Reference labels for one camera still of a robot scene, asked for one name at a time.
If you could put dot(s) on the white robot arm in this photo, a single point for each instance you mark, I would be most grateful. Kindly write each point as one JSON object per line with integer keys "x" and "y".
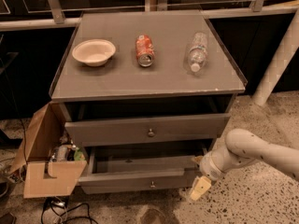
{"x": 241, "y": 148}

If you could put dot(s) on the orange soda can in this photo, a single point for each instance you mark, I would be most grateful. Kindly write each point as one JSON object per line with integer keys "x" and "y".
{"x": 144, "y": 51}

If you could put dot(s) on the grey drawer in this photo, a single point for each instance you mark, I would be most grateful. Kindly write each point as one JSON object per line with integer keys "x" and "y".
{"x": 135, "y": 170}
{"x": 110, "y": 132}

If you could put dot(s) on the grey top drawer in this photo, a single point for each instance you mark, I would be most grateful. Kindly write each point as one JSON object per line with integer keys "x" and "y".
{"x": 110, "y": 132}

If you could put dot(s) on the grey drawer cabinet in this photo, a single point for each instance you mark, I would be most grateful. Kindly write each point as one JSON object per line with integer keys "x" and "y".
{"x": 123, "y": 89}

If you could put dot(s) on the white diagonal post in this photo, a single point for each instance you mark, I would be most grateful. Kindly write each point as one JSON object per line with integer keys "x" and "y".
{"x": 287, "y": 47}

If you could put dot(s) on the metal railing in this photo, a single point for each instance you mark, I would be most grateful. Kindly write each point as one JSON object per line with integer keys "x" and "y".
{"x": 40, "y": 14}

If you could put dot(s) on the open cardboard box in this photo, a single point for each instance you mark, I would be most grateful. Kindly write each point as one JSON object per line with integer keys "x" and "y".
{"x": 45, "y": 179}

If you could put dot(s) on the white paper bowl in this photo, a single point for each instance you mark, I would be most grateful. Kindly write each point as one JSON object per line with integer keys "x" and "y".
{"x": 94, "y": 52}

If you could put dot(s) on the clear plastic water bottle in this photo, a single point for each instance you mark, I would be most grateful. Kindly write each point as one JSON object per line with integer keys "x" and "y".
{"x": 197, "y": 56}

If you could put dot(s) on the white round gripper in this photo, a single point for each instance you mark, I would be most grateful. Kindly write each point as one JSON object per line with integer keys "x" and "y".
{"x": 206, "y": 169}

